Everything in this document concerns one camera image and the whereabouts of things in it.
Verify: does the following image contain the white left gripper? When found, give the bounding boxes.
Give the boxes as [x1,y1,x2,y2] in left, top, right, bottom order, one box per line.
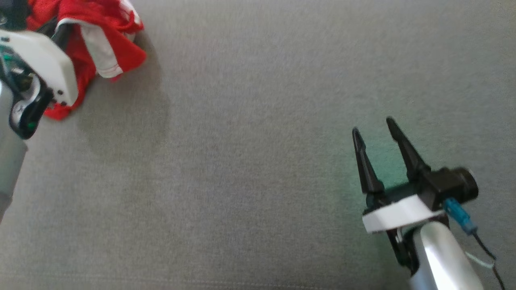
[0,18,78,140]

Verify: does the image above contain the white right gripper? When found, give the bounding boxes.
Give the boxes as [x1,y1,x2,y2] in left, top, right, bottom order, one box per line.
[352,117,448,276]

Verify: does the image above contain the red shorts with white band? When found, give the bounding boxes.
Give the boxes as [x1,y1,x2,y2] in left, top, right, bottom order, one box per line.
[42,18,148,121]

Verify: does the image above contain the grey sofa seat cushion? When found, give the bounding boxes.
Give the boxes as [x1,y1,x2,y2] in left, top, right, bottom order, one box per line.
[0,0,516,290]

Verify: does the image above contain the blue cable connector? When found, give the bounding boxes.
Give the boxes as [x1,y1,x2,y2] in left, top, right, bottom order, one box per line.
[443,197,477,235]

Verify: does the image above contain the thin black cable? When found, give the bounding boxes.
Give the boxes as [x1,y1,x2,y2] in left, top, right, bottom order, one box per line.
[472,232,506,290]

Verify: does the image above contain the thin white cable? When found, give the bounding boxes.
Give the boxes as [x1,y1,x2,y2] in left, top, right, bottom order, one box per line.
[466,252,495,269]

